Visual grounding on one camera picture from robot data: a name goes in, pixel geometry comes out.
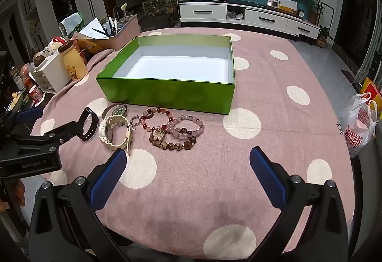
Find yellow and white box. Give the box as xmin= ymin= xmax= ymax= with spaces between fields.
xmin=277 ymin=0 xmax=299 ymax=13

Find green cardboard box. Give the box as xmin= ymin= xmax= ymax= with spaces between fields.
xmin=95 ymin=34 xmax=236 ymax=116

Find brown wooden butterfly bracelet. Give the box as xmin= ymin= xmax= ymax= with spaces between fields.
xmin=149 ymin=128 xmax=198 ymax=151

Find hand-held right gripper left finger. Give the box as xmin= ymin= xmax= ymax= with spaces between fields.
xmin=28 ymin=149 xmax=132 ymax=262

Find black fitness band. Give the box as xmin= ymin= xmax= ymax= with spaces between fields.
xmin=77 ymin=107 xmax=99 ymax=141

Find pink polka dot tablecloth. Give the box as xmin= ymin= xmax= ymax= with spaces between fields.
xmin=30 ymin=27 xmax=355 ymax=261

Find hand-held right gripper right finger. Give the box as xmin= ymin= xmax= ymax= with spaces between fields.
xmin=248 ymin=146 xmax=350 ymax=262

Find small floor potted plant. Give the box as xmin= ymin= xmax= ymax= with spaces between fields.
xmin=316 ymin=26 xmax=335 ymax=48

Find pink desk organizer box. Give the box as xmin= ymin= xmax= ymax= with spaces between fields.
xmin=73 ymin=14 xmax=141 ymax=50

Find silver chain bracelet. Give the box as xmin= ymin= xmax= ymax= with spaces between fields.
xmin=127 ymin=114 xmax=141 ymax=131

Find large green potted plant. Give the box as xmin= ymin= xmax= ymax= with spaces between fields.
xmin=140 ymin=0 xmax=180 ymax=31

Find person's left hand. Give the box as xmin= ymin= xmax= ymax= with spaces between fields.
xmin=0 ymin=178 xmax=26 ymax=212

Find green and white pouch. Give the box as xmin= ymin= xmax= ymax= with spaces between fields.
xmin=59 ymin=12 xmax=85 ymax=36

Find purple beaded bracelet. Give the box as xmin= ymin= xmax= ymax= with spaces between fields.
xmin=167 ymin=114 xmax=205 ymax=139

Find potted plant in brown pot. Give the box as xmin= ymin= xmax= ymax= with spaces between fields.
xmin=307 ymin=0 xmax=326 ymax=25

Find white printed plastic bag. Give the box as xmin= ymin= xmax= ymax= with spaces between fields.
xmin=337 ymin=92 xmax=378 ymax=159

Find red and yellow box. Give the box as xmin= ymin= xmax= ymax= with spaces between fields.
xmin=360 ymin=77 xmax=382 ymax=119

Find dark glass bottle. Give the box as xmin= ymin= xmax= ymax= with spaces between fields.
xmin=9 ymin=62 xmax=26 ymax=92

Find white wrist watch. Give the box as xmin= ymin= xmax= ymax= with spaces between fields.
xmin=98 ymin=115 xmax=134 ymax=156

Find orange snack packet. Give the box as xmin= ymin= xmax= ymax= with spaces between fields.
xmin=76 ymin=38 xmax=99 ymax=55

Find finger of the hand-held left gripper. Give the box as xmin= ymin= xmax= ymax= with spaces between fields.
xmin=0 ymin=107 xmax=44 ymax=139
xmin=13 ymin=119 xmax=88 ymax=155

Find yellow bear bottle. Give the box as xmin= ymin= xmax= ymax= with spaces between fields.
xmin=58 ymin=43 xmax=88 ymax=81

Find red and pink beaded bracelet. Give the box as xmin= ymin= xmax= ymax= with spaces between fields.
xmin=141 ymin=107 xmax=175 ymax=133

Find white paper sheets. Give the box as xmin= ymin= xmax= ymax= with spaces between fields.
xmin=79 ymin=18 xmax=109 ymax=39

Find white television cabinet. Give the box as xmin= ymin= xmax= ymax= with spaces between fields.
xmin=178 ymin=0 xmax=321 ymax=40

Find dark strap green-faced watch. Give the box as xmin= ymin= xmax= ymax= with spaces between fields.
xmin=101 ymin=103 xmax=128 ymax=121

